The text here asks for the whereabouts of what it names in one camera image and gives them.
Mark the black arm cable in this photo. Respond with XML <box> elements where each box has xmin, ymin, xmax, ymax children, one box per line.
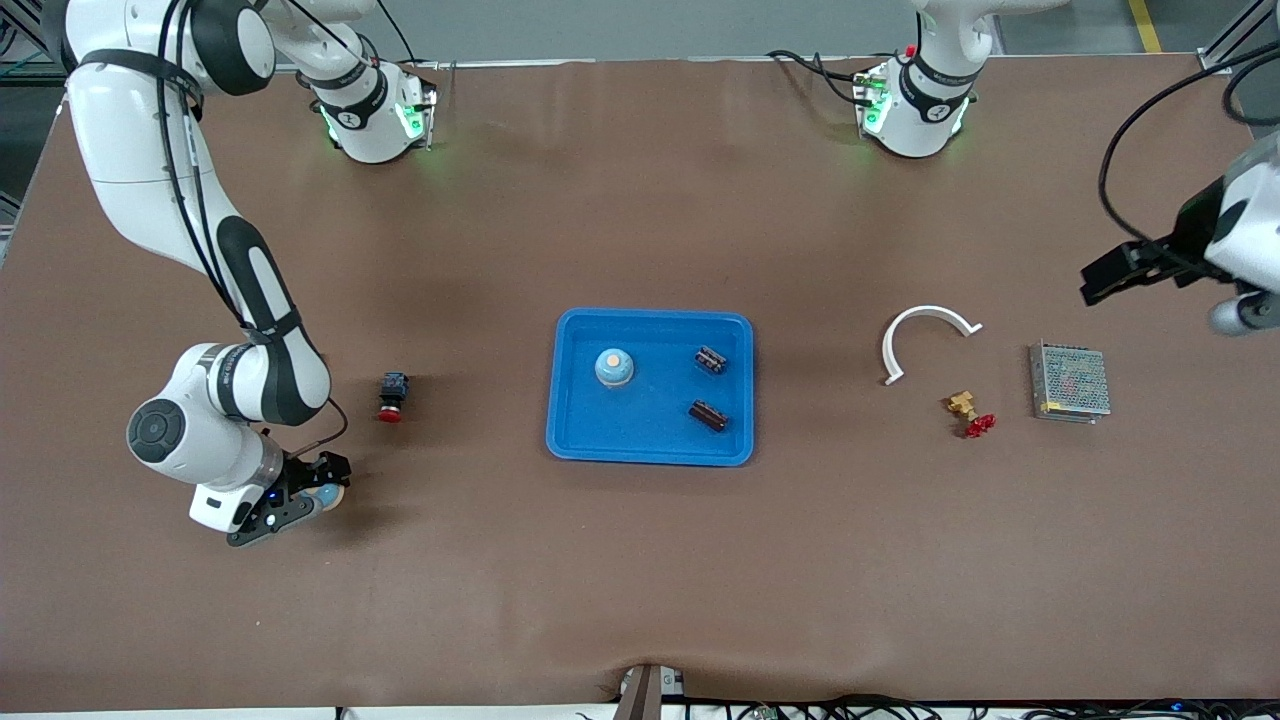
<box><xmin>1098</xmin><ymin>45</ymin><xmax>1280</xmax><ymax>271</ymax></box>
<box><xmin>150</xmin><ymin>0</ymin><xmax>351</xmax><ymax>456</ymax></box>

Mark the brass valve red handle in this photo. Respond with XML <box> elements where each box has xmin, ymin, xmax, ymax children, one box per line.
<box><xmin>945</xmin><ymin>390</ymin><xmax>997</xmax><ymax>440</ymax></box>

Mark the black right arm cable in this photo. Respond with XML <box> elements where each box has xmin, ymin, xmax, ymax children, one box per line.
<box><xmin>150</xmin><ymin>0</ymin><xmax>351</xmax><ymax>456</ymax></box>

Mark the aluminium frame profile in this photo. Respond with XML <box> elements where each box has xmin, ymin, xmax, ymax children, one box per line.
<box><xmin>0</xmin><ymin>0</ymin><xmax>71</xmax><ymax>86</ymax></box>
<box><xmin>1200</xmin><ymin>0</ymin><xmax>1280</xmax><ymax>76</ymax></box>

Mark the white curved pipe clamp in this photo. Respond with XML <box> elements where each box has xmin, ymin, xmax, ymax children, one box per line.
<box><xmin>881</xmin><ymin>305</ymin><xmax>984</xmax><ymax>387</ymax></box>

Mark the black base cable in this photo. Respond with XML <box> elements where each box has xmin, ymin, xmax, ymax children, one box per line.
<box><xmin>768</xmin><ymin>48</ymin><xmax>871</xmax><ymax>106</ymax></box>
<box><xmin>375</xmin><ymin>0</ymin><xmax>441</xmax><ymax>71</ymax></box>

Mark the blue plastic tray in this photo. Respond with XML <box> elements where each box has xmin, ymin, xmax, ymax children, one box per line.
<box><xmin>545</xmin><ymin>307</ymin><xmax>756</xmax><ymax>468</ymax></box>

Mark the metal mesh power supply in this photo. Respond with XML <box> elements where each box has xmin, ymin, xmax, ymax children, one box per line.
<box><xmin>1028</xmin><ymin>341</ymin><xmax>1112</xmax><ymax>425</ymax></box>

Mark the grey brown camera mount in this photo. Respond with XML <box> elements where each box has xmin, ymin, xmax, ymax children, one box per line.
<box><xmin>612</xmin><ymin>662</ymin><xmax>689</xmax><ymax>720</ymax></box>

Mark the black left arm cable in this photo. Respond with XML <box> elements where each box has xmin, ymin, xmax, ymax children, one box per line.
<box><xmin>1098</xmin><ymin>45</ymin><xmax>1280</xmax><ymax>271</ymax></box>

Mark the brown table mat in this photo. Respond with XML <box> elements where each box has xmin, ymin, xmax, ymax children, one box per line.
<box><xmin>0</xmin><ymin>55</ymin><xmax>1280</xmax><ymax>713</ymax></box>

